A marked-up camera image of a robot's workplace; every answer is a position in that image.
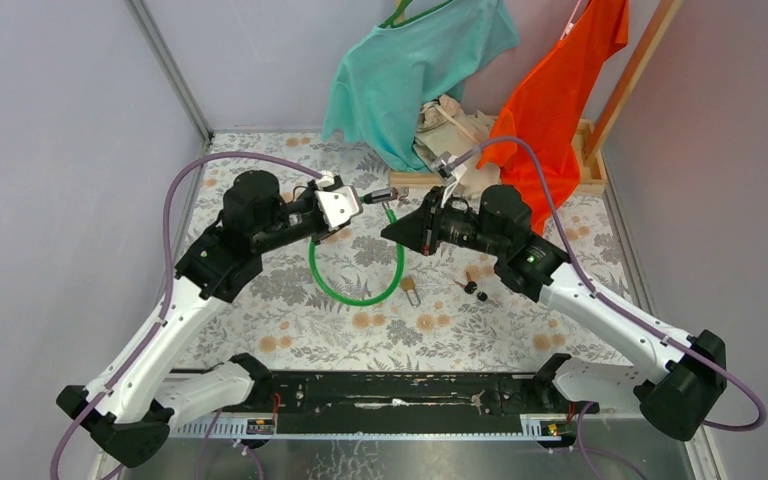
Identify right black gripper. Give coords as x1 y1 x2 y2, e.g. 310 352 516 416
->
383 186 506 257

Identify green cable lock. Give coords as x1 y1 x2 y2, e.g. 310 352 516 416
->
308 187 405 307

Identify black headed keys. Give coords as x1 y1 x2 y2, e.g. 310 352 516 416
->
454 270 489 303

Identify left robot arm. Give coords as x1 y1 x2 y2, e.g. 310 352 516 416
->
56 170 344 468

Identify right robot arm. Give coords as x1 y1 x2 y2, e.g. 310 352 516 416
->
381 185 727 441

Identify brass padlock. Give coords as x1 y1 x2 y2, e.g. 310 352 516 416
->
400 276 421 308

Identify floral table mat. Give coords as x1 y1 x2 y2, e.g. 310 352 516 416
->
175 133 636 372

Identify beige cloth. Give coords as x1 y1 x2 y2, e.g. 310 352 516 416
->
412 94 500 197

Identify teal t-shirt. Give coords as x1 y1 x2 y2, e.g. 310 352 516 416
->
321 1 520 172

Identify orange t-shirt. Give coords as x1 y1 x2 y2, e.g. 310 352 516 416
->
490 0 630 207

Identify wooden clothes rack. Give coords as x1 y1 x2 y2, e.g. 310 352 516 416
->
388 0 683 197

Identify green clothes hanger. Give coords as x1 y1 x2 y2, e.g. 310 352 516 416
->
378 0 451 29

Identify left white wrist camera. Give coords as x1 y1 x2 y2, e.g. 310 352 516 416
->
314 170 363 231

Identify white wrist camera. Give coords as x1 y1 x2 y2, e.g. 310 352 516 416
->
314 170 363 231
431 152 467 206

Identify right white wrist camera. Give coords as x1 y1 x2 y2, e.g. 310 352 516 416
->
431 152 467 206

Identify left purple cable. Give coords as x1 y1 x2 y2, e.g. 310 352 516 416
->
49 151 326 480

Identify purple cable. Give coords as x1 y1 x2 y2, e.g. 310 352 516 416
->
446 135 768 480
49 151 326 480

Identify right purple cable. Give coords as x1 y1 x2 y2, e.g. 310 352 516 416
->
446 135 768 480

